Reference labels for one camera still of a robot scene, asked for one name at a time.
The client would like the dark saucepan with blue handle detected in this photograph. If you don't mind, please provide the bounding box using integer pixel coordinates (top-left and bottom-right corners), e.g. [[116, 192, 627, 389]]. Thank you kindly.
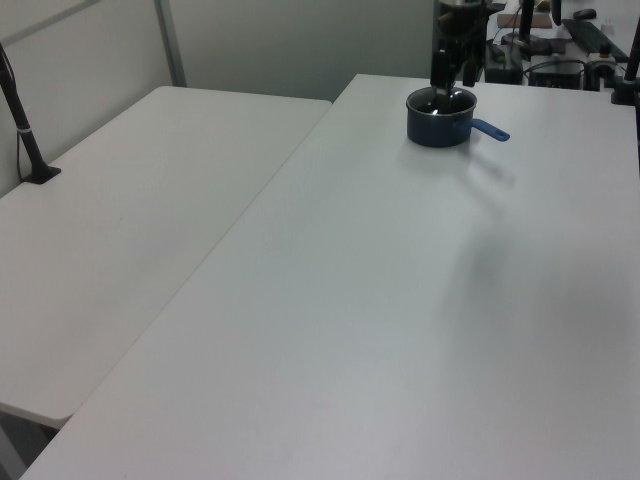
[[405, 87, 512, 149]]

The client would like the grey device box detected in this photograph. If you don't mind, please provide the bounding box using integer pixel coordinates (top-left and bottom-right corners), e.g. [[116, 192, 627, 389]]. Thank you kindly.
[[528, 58, 587, 91]]

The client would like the black camera pole with base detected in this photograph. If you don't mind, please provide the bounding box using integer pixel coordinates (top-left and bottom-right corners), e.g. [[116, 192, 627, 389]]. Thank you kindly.
[[0, 41, 63, 187]]

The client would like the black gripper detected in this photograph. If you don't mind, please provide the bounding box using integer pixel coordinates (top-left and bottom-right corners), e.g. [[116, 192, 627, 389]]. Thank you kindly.
[[431, 7, 489, 99]]

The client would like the grey metal partition post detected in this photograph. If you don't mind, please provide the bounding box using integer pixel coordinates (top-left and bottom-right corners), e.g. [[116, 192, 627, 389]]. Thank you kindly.
[[153, 0, 188, 88]]

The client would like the black electronics box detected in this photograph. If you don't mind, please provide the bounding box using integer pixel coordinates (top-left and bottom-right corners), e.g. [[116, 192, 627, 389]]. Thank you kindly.
[[484, 41, 524, 84]]

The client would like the black keyboard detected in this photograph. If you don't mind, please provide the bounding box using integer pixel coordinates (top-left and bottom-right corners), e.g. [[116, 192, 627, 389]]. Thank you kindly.
[[561, 18, 630, 59]]

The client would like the black camera pole with clamp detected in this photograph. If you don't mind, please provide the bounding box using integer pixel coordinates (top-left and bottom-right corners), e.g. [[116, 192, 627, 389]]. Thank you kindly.
[[609, 0, 640, 106]]

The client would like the black monitor stand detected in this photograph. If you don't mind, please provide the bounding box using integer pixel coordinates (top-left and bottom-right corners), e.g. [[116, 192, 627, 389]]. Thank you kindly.
[[503, 0, 552, 57]]

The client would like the brown board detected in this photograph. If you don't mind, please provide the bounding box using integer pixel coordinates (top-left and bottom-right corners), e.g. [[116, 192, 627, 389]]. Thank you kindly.
[[496, 12, 552, 29]]

